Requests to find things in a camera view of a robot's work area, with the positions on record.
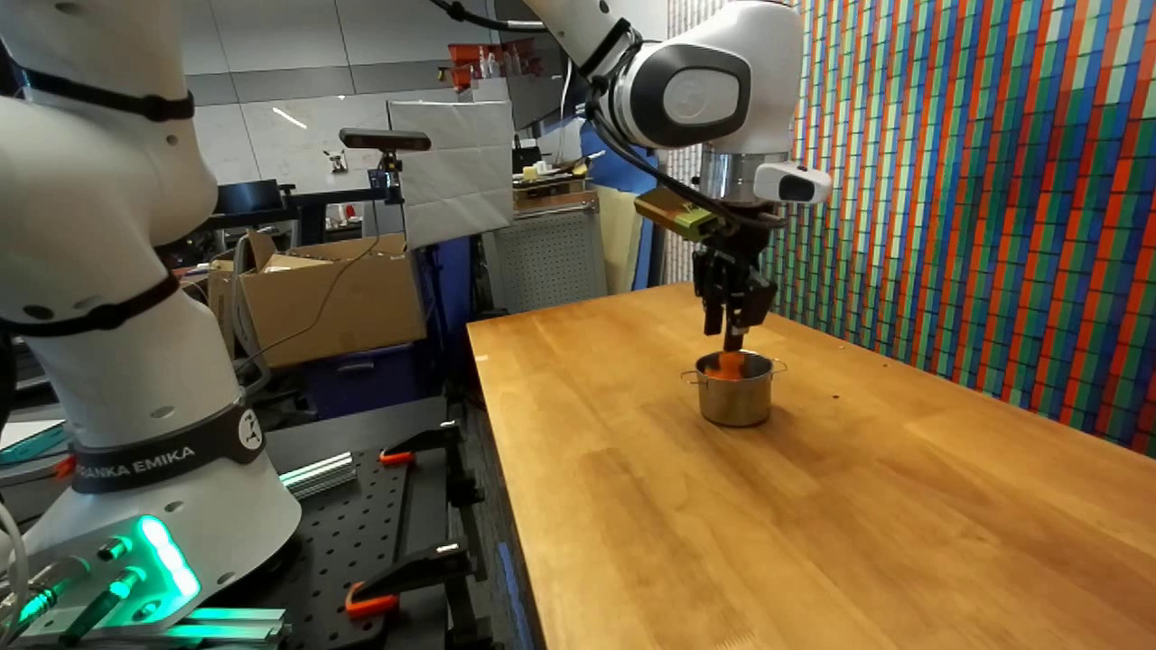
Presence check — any white flat panel board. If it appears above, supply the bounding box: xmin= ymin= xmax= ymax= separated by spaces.
xmin=385 ymin=99 xmax=521 ymax=251

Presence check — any orange black bar clamp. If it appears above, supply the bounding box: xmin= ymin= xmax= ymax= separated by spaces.
xmin=341 ymin=538 xmax=477 ymax=623
xmin=376 ymin=415 xmax=468 ymax=473

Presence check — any brown cardboard box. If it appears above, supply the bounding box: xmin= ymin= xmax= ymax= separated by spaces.
xmin=207 ymin=230 xmax=429 ymax=371

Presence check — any silver aluminium rail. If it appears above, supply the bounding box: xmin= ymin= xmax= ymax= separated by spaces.
xmin=279 ymin=448 xmax=361 ymax=501

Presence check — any gold wrist camera mount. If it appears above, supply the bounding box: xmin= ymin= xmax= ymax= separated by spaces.
xmin=634 ymin=184 xmax=730 ymax=250

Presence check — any black perforated breadboard plate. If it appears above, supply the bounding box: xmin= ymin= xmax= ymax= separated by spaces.
xmin=213 ymin=439 xmax=500 ymax=650

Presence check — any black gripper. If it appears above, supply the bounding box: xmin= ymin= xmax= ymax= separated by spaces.
xmin=692 ymin=217 xmax=782 ymax=356

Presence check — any small steel pot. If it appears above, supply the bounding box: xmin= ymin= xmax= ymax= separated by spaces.
xmin=695 ymin=345 xmax=777 ymax=433

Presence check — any black stereo camera bar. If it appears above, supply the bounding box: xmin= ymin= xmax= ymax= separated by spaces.
xmin=337 ymin=127 xmax=434 ymax=156

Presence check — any green lit robot base mount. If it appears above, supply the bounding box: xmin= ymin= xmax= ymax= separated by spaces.
xmin=0 ymin=509 xmax=293 ymax=650

